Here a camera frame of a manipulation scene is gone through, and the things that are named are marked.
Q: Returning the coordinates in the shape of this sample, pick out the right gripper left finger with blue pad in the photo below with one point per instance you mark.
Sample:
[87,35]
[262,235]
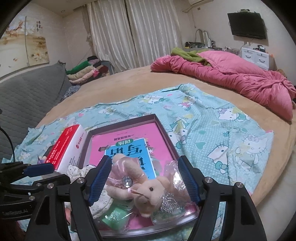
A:
[96,179]

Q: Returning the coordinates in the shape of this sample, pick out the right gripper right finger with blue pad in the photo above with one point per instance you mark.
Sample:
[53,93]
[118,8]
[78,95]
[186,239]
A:
[187,172]

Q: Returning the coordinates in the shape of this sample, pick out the pink plush flower bear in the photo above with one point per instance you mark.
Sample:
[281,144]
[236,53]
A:
[127,181]

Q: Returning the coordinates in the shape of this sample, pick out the white floral fabric scrunchie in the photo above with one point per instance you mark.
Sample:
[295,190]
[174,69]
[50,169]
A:
[105,201]

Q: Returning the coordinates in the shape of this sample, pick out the red tissue pack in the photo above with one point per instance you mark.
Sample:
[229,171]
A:
[67,149]

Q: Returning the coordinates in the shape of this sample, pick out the purple tray with pink book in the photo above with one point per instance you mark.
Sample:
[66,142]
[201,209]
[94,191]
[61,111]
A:
[157,150]

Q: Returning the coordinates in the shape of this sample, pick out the green packaged item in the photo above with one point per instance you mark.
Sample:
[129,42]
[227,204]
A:
[116,218]

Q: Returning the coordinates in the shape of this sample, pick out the Hello Kitty blue bedsheet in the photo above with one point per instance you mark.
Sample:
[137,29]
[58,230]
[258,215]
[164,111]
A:
[222,141]

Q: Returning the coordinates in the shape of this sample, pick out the tan round mattress cover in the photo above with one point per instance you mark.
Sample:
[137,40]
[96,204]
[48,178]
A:
[125,85]

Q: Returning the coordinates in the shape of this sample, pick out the gray quilted headboard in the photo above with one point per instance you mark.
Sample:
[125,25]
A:
[25,101]

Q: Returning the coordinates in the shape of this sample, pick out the folded clothes stack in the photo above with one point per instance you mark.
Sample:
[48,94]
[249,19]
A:
[91,69]

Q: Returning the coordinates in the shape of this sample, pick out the pink quilted comforter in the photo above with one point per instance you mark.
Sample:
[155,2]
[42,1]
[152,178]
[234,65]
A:
[268,88]

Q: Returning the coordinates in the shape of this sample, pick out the green blanket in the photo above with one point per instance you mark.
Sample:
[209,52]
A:
[191,56]

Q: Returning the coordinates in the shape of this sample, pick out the white curtains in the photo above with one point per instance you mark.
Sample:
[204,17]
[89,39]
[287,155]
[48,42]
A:
[132,34]

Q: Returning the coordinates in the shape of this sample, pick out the white drawer cabinet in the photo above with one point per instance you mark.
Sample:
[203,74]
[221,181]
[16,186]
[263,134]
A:
[261,59]

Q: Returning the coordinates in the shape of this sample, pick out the white air conditioner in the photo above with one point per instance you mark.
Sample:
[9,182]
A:
[197,2]

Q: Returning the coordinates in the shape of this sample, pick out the blossom wall painting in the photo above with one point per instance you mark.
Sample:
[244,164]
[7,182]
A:
[23,45]

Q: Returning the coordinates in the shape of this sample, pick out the black wall television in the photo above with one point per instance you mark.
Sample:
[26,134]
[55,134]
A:
[247,24]

